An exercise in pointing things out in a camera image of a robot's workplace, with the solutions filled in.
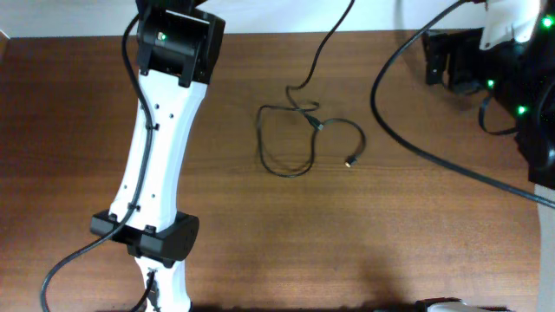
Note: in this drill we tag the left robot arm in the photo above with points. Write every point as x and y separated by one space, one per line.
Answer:
178 49

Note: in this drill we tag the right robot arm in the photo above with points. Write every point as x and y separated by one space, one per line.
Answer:
527 94

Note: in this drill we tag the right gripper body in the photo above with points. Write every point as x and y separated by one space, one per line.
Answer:
453 65

